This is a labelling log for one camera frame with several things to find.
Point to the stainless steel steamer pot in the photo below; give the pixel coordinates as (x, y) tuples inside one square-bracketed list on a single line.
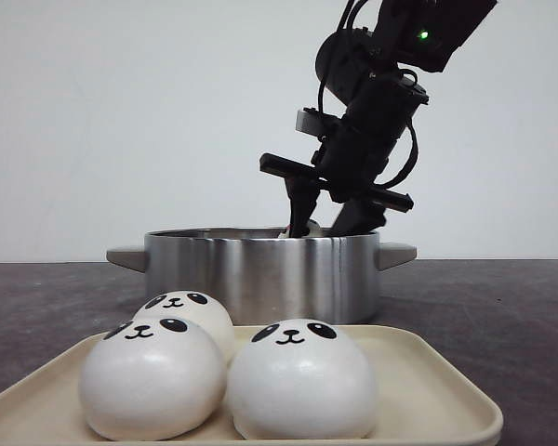
[(259, 277)]

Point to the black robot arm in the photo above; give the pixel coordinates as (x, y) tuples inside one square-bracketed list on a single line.
[(372, 73)]

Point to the beige rectangular tray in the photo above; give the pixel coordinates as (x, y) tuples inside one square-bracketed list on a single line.
[(423, 399)]

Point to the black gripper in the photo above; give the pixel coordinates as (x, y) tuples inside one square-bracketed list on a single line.
[(355, 149)]

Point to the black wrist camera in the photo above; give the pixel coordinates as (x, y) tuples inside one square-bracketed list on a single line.
[(309, 121)]

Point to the panda bun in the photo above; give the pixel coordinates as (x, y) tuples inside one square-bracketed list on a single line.
[(152, 378), (313, 230), (198, 307), (302, 379)]

